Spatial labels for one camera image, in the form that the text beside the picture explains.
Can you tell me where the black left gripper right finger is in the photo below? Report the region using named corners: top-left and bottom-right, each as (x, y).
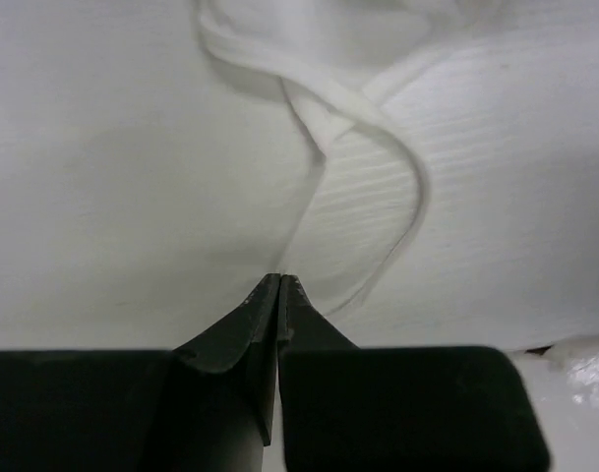
top-left (276, 275), bottom-right (358, 350)

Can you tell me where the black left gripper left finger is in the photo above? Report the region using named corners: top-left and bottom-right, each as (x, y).
top-left (174, 273), bottom-right (280, 446)

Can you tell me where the white tank top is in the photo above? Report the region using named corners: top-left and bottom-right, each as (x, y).
top-left (0, 1), bottom-right (599, 349)

